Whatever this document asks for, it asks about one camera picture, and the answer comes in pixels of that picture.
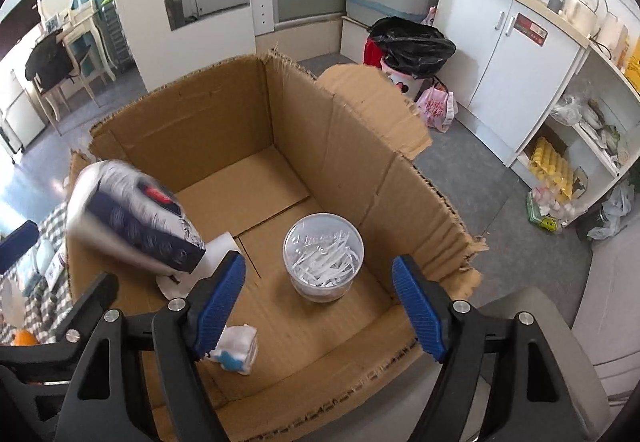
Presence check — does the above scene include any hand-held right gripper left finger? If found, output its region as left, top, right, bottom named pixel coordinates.
left=57, top=252, right=247, bottom=442

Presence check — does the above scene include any yellow packet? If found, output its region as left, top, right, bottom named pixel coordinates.
left=617, top=37, right=640, bottom=88

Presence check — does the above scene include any white mini fridge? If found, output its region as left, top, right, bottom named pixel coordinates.
left=0, top=62, right=48, bottom=153

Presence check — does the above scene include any clear cotton swab jar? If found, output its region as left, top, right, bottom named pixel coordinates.
left=282, top=213, right=365, bottom=304

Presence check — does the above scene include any white dressing table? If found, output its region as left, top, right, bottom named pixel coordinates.
left=57, top=0, right=118, bottom=98

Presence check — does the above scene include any stack of yellow egg trays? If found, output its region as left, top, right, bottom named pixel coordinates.
left=529, top=137, right=576, bottom=203

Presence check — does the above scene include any grey drawer tower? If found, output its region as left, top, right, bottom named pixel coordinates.
left=100, top=0, right=133, bottom=73

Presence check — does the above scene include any pink plastic bag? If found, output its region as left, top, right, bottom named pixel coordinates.
left=416, top=84, right=458, bottom=133

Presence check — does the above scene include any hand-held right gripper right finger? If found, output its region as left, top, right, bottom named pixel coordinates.
left=392, top=254, right=588, bottom=442

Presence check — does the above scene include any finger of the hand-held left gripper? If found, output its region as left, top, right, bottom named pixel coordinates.
left=0, top=271, right=119, bottom=385
left=0, top=221, right=39, bottom=274

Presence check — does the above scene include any dark printed snack packet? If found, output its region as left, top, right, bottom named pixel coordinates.
left=66, top=161, right=207, bottom=275

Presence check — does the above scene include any white wardrobe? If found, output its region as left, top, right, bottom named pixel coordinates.
left=102, top=0, right=256, bottom=93

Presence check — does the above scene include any red plastic bucket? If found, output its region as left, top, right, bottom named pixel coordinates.
left=362, top=36, right=387, bottom=68

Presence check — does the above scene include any small white box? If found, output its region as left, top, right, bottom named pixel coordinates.
left=45, top=252, right=67, bottom=290

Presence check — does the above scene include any white open shelf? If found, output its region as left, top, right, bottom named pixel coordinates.
left=510, top=47, right=640, bottom=223

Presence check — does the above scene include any white tissue pack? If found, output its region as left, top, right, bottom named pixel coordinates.
left=209, top=323, right=259, bottom=375

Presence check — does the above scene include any black jacket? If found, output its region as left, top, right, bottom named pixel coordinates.
left=25, top=33, right=68, bottom=90

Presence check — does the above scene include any green egg carton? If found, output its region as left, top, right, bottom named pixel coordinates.
left=525, top=187, right=576, bottom=235

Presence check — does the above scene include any black plastic bag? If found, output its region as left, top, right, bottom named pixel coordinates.
left=367, top=16, right=457, bottom=103

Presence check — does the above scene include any black television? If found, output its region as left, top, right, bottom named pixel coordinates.
left=0, top=0, right=41, bottom=58

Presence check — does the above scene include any white electric pot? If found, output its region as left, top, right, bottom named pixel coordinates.
left=562, top=0, right=601, bottom=35

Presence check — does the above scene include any brown cardboard box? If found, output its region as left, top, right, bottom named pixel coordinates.
left=67, top=49, right=488, bottom=442

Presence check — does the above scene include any grey white checked cloth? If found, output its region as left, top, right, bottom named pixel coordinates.
left=0, top=202, right=76, bottom=348

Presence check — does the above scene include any white plastic bag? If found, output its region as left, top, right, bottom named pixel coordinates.
left=587, top=182, right=636, bottom=240

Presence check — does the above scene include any wooden chair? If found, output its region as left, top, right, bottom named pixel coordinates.
left=25, top=29, right=101, bottom=123

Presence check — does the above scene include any white kitchen cabinet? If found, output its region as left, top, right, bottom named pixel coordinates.
left=432, top=0, right=591, bottom=168

